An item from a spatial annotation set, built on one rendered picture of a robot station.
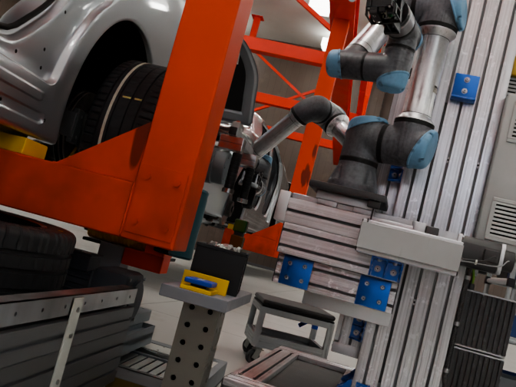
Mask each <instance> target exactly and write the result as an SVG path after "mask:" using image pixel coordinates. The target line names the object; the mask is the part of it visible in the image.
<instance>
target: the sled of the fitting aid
mask: <svg viewBox="0 0 516 387"><path fill-rule="evenodd" d="M154 328H155V325H151V324H149V323H146V322H141V323H138V324H135V325H132V326H129V329H128V331H127V336H126V339H125V341H123V342H122V343H123V344H124V348H123V351H122V353H121V355H124V354H126V353H129V352H131V351H134V350H135V349H139V348H140V347H143V346H145V345H148V344H150V343H151V339H152V336H153V333H154Z"/></svg>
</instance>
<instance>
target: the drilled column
mask: <svg viewBox="0 0 516 387"><path fill-rule="evenodd" d="M225 314H226V313H221V312H217V311H215V310H212V309H207V308H203V307H201V306H196V305H193V304H190V303H185V302H184V304H183V307H182V310H181V313H180V318H179V321H178V324H177V329H176V332H175V336H174V340H173V344H172V347H171V351H170V355H169V359H168V361H167V367H166V370H165V373H164V378H163V381H162V384H161V387H207V382H208V379H209V375H210V370H211V367H212V364H213V358H214V355H215V352H216V349H217V343H218V340H219V338H220V332H221V329H222V325H223V321H224V317H225Z"/></svg>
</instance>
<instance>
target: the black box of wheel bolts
mask: <svg viewBox="0 0 516 387"><path fill-rule="evenodd" d="M249 255H250V254H249V253H244V252H241V248H240V247H237V248H236V247H233V245H229V244H226V243H224V244H220V243H218V242H215V241H212V240H211V241H210V243H206V242H198V241H197V247H196V250H195V253H194V256H193V261H192V264H191V268H190V270H191V271H194V272H197V273H202V274H205V275H208V276H213V277H216V278H220V279H222V280H228V281H230V282H229V286H228V288H227V294H226V295H228V296H234V297H237V294H238V292H239V291H240V287H241V284H242V281H243V275H244V272H245V269H246V264H247V260H248V257H249Z"/></svg>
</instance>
